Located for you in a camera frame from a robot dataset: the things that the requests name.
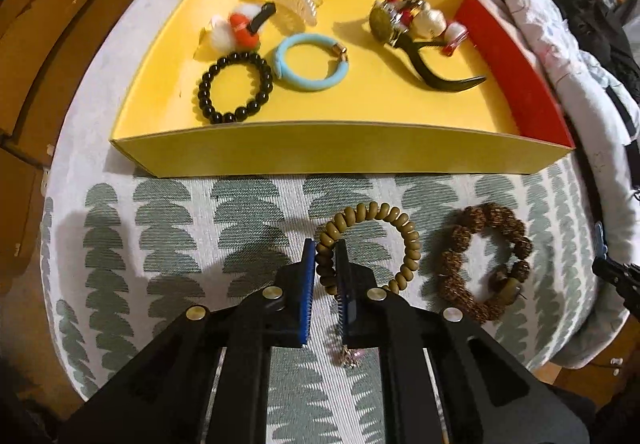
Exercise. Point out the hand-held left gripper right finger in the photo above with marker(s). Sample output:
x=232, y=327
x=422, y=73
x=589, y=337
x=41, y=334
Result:
x=345, y=274

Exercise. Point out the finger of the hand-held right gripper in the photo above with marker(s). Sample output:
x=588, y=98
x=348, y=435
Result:
x=620, y=279

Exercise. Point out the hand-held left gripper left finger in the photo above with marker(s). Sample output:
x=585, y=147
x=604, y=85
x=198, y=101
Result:
x=307, y=294

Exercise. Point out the yellow cardboard box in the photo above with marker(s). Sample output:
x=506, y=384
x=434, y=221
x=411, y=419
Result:
x=350, y=89

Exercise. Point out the red white santa hair clip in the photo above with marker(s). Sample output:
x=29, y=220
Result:
x=455, y=37

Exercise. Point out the cream duck hair clip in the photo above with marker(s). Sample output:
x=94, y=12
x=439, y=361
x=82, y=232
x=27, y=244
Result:
x=430, y=24

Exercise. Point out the white duck plush hair clip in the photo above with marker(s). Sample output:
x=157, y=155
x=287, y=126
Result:
x=240, y=32

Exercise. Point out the small red hair clip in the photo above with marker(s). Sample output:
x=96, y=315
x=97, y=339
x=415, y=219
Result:
x=406, y=16

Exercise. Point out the black clothing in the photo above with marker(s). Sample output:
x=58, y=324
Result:
x=585, y=9

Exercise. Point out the wooden wardrobe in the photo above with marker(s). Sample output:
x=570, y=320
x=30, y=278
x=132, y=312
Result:
x=50, y=49

